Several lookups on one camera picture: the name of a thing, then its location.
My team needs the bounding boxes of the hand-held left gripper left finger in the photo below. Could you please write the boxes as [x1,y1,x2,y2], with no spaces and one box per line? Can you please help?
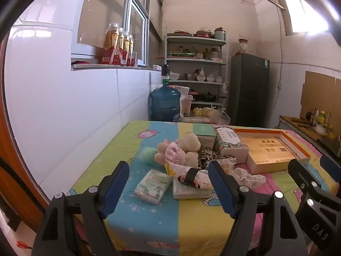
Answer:
[31,161,130,256]

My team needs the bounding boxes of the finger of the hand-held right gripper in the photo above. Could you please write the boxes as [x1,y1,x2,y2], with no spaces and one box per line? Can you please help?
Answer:
[320,155,341,176]
[288,159,323,209]

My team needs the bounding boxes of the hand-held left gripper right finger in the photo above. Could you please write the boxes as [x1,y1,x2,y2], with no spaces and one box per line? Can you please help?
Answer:
[207,160,311,256]

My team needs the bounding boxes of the white patterned cloth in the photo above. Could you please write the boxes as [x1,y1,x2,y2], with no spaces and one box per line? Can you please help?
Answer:
[234,168,267,190]

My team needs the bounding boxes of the floral tissue pack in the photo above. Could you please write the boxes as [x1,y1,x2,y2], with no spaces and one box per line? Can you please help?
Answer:
[134,169,173,205]
[173,178,214,200]

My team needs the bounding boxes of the leopard print scrunchie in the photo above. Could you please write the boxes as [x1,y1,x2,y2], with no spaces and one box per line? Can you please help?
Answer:
[198,148,221,169]

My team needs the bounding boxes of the orange-rimmed gift box tray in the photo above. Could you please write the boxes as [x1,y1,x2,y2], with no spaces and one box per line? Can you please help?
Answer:
[233,128,312,175]

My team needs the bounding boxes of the green makeup sponge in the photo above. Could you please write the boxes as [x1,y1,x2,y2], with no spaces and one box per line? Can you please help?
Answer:
[140,148,159,164]

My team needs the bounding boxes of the beige teddy bear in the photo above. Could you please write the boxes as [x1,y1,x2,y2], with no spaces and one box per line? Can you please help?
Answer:
[155,131,201,167]

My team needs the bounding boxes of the floral tissue box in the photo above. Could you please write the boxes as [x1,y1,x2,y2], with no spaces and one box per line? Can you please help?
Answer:
[214,127,249,164]

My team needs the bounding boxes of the group of condiment bottles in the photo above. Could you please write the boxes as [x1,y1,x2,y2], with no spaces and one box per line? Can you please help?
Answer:
[306,107,335,139]

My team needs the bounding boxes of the kitchen counter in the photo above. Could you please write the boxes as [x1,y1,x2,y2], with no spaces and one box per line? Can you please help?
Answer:
[278,115,341,163]

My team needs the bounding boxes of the mint green box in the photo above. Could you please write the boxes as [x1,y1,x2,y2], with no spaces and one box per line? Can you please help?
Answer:
[193,124,216,151]

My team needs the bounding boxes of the cardboard sheet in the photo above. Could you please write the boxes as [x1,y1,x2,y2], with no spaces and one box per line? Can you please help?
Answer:
[301,71,341,123]

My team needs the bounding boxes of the plastic bag of vegetables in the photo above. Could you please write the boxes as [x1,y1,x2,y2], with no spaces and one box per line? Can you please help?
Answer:
[208,107,231,125]

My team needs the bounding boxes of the packaged dried noodles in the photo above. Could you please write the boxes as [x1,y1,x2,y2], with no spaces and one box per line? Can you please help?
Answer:
[182,116,214,124]

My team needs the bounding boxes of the pale yellow cauliflower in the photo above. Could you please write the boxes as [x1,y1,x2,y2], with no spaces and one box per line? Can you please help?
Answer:
[193,107,212,117]

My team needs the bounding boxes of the white plastic bin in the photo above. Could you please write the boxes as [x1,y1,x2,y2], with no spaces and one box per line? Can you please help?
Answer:
[181,95,194,116]

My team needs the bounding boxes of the black wok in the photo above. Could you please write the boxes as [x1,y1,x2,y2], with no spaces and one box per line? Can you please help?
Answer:
[200,93,226,102]

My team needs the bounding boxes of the blue water jug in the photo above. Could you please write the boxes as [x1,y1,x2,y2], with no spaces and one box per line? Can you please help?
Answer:
[150,84,182,122]

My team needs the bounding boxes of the dark refrigerator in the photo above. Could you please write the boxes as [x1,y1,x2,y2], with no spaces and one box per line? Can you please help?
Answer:
[230,53,270,127]

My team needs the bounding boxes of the wooden door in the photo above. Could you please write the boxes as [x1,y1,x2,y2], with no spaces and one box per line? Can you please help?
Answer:
[0,40,47,230]

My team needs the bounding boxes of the white sack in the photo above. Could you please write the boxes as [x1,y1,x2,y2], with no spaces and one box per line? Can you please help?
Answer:
[169,85,190,104]

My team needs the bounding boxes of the black water pump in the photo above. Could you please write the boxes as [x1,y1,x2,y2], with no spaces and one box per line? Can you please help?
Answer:
[161,64,171,84]

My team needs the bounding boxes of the metal shelf rack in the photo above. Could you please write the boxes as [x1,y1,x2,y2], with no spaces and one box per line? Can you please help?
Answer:
[165,33,229,108]

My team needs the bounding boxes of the row of jars and bottles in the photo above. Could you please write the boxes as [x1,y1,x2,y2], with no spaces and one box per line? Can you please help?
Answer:
[170,45,222,60]

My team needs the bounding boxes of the large glass jar red lid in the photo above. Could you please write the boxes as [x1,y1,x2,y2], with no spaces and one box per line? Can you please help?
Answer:
[238,39,249,55]

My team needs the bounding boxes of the small high window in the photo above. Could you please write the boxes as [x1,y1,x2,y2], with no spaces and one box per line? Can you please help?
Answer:
[276,0,331,36]

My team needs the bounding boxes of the stacked red pots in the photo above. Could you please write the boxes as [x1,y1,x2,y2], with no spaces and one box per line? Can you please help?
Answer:
[194,29,214,38]

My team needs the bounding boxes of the sliding window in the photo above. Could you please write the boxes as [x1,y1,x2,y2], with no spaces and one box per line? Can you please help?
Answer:
[71,0,163,71]

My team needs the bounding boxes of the printed packet with black strap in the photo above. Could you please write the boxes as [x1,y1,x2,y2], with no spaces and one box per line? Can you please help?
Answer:
[165,163,211,190]

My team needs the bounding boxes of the cleaver with wooden handle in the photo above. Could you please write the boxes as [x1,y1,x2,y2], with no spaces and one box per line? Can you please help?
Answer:
[291,117,311,128]

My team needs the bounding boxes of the wall cable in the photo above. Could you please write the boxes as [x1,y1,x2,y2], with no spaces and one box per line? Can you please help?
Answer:
[278,7,284,86]

